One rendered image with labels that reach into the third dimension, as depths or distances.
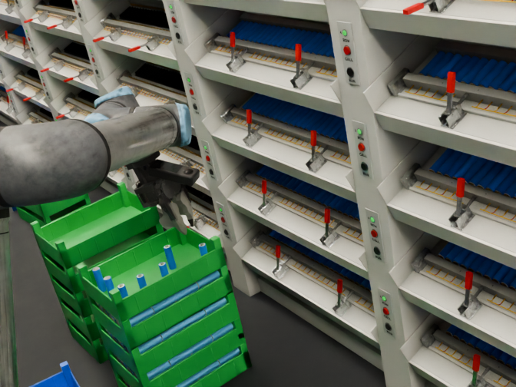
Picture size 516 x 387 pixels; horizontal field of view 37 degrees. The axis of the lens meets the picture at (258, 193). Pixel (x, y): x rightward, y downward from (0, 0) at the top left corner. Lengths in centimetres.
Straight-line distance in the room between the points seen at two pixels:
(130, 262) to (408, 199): 78
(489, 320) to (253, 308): 94
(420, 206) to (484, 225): 15
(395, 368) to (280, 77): 72
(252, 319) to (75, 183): 122
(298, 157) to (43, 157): 86
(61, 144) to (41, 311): 156
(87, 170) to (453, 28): 61
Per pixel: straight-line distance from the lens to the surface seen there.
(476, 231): 142
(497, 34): 122
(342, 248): 181
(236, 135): 203
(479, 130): 132
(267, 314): 225
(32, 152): 109
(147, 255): 200
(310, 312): 214
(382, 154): 152
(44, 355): 240
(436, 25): 130
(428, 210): 150
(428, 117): 139
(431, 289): 162
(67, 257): 209
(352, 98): 151
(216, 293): 191
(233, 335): 199
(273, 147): 189
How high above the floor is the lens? 127
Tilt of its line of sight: 25 degrees down
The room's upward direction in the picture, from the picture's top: 12 degrees counter-clockwise
